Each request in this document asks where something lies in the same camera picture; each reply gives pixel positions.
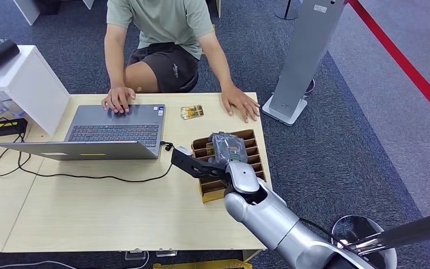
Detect white floor cable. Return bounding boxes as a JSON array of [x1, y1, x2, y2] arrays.
[[0, 261, 76, 269]]

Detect person's left hand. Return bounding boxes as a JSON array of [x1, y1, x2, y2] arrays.
[[220, 85, 261, 124]]

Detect black stanchion base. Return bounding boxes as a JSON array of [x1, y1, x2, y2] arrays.
[[274, 0, 300, 21]]

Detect person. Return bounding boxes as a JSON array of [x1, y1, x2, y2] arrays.
[[101, 0, 261, 124]]

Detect red barrier belt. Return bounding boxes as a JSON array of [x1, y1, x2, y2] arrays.
[[347, 0, 430, 129]]

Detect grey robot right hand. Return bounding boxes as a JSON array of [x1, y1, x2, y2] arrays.
[[207, 131, 250, 169]]

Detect person's right hand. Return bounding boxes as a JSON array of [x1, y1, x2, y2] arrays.
[[101, 86, 137, 115]]

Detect grey open laptop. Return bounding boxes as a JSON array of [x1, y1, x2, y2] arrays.
[[0, 104, 166, 161]]

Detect white cabinet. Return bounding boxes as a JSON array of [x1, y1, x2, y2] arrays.
[[0, 45, 72, 136]]

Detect black power adapter yellow labels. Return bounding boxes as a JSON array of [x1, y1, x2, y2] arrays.
[[0, 118, 29, 139]]

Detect brown cardboard slot organizer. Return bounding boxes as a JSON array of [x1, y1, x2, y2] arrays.
[[190, 128, 267, 204]]

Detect clear plastic bottles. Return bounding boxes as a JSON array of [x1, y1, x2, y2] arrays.
[[0, 91, 27, 119]]

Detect chrome stanchion post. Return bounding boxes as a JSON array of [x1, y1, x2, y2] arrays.
[[330, 208, 430, 269]]

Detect white furniture panel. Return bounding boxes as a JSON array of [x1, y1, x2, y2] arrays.
[[12, 0, 41, 27]]

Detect black laptop power cable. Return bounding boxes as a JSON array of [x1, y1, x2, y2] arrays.
[[0, 133, 176, 183]]

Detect yellow strip under table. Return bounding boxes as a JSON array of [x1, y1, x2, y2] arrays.
[[152, 259, 253, 269]]

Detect grey kiosk stand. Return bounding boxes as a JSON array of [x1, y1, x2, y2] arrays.
[[261, 0, 348, 127]]

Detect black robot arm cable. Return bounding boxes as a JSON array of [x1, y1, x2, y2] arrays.
[[299, 218, 350, 247]]

